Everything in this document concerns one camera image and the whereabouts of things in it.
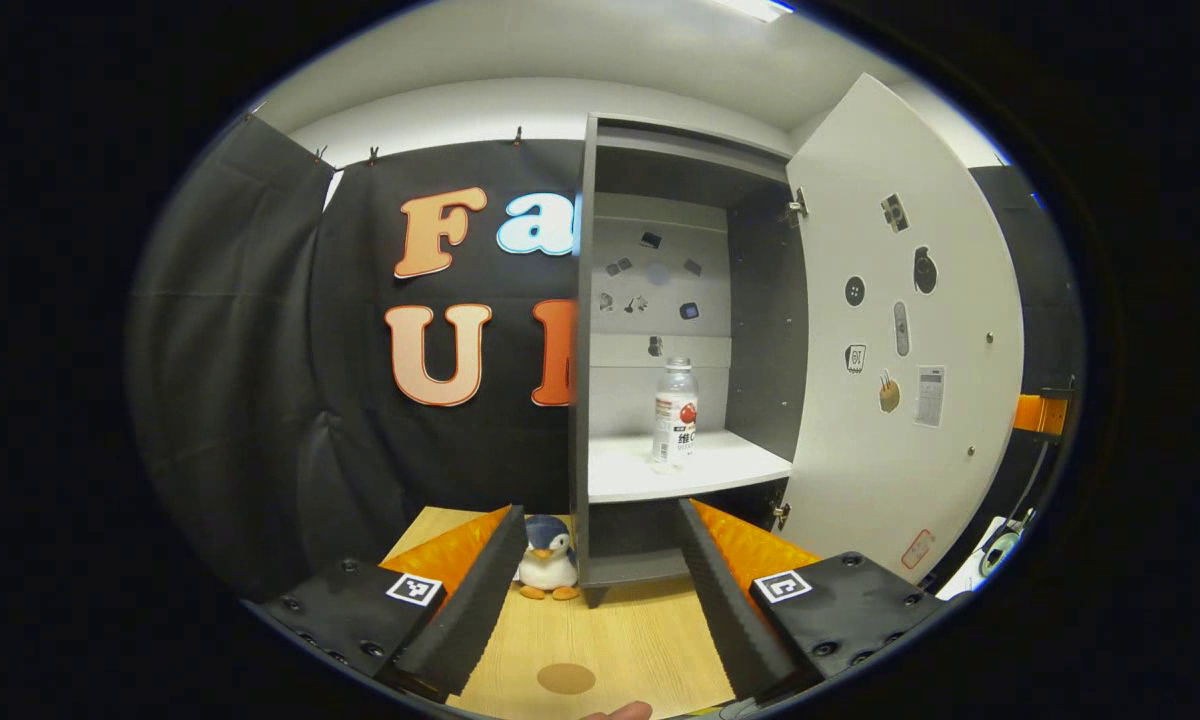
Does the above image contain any clear plastic bottle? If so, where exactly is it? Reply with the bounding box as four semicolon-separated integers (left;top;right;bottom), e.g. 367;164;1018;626
652;357;700;475

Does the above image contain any long ceiling light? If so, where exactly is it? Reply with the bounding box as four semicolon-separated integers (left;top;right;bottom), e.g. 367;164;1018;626
710;0;796;23

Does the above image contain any teal round object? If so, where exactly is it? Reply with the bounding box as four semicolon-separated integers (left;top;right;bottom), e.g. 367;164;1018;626
980;508;1037;579

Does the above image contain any black backdrop cloth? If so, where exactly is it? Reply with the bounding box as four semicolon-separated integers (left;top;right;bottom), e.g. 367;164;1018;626
125;112;1083;601

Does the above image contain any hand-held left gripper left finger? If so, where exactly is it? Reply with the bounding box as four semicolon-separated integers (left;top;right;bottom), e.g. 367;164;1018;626
248;505;529;701

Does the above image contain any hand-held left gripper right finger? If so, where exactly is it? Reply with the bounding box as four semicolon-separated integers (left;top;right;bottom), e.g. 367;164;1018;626
676;498;957;703

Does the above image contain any penguin plush toy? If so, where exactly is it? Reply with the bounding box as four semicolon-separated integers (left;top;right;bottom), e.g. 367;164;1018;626
515;515;581;602

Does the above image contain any round brown coaster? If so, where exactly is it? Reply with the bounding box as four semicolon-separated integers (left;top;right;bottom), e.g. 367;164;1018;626
537;663;597;696

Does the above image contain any white cabinet door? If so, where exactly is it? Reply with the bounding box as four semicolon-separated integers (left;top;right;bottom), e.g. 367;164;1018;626
778;72;1027;584

